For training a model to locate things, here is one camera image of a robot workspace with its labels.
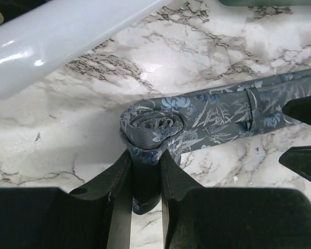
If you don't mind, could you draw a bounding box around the grey blue floral tie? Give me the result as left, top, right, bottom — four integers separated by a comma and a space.
120, 69, 311, 215

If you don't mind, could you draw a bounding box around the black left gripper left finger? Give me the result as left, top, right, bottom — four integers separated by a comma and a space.
0, 151, 132, 248

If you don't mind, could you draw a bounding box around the black gold leaf tie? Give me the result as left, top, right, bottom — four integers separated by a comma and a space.
0, 0, 48, 25

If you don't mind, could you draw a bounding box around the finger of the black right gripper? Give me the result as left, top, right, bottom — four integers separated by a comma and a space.
282, 96, 311, 126
279, 145, 311, 182

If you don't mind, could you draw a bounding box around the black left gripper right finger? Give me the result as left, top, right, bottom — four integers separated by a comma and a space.
160, 152, 311, 248

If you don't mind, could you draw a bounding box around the green compartment tray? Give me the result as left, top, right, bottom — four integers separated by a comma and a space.
220, 0, 311, 7

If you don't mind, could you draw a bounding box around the white plastic basket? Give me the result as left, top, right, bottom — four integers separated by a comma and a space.
0, 0, 167, 99

